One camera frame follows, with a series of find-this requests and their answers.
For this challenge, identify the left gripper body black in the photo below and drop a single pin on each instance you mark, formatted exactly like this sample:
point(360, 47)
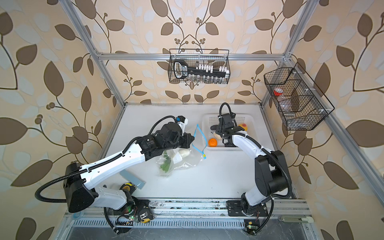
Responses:
point(183, 140)

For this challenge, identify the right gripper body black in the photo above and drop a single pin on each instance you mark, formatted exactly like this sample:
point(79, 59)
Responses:
point(226, 132)

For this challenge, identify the orange toy tangerine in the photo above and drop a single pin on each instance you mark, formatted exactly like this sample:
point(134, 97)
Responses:
point(212, 142)

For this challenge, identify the clear zip bag blue zipper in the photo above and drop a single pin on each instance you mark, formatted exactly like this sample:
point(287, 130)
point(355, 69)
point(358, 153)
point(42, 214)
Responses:
point(197, 149)

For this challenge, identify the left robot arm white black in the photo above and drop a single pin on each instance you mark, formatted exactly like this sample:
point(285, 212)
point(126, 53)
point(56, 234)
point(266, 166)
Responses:
point(81, 183)

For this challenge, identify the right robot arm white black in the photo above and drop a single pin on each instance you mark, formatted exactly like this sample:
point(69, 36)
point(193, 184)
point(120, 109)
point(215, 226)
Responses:
point(272, 176)

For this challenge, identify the dark toy eggplant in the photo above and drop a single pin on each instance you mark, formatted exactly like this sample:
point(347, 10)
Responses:
point(213, 128)

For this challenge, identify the yellow red toy peach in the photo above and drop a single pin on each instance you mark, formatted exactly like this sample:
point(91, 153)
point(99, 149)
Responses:
point(244, 126)

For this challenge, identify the white perforated plastic basket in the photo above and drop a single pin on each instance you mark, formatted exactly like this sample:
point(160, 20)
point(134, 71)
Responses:
point(212, 119)

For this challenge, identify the grey blue flat plate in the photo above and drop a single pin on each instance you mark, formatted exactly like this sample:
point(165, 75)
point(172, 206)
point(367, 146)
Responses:
point(138, 183)

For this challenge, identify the red capped item in basket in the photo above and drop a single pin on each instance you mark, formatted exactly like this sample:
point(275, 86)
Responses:
point(278, 91)

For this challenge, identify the yellow black tape measure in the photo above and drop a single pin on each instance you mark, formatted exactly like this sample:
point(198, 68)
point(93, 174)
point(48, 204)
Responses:
point(128, 187)

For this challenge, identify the black socket tool set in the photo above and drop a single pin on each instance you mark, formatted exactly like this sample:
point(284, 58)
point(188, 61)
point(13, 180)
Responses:
point(182, 70)

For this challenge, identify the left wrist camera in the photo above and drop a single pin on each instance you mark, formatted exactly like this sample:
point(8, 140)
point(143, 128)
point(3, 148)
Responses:
point(181, 121)

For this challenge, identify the black wire basket back wall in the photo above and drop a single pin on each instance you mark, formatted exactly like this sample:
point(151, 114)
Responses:
point(193, 57)

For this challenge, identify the black wire basket wall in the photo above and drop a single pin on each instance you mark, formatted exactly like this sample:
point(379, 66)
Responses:
point(303, 105)
point(193, 57)

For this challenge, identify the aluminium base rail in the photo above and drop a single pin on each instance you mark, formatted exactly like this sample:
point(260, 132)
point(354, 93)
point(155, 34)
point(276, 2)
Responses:
point(172, 208)

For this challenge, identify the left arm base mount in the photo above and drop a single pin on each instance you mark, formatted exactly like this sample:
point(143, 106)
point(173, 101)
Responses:
point(134, 207)

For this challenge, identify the black wire basket right wall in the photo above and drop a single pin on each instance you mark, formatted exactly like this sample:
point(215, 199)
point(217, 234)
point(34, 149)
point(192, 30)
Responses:
point(303, 105)

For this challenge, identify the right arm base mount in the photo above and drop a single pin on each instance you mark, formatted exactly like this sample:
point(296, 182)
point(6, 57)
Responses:
point(241, 208)

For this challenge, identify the yellow black device on rail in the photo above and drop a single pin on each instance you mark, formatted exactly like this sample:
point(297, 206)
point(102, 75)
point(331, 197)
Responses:
point(145, 215)

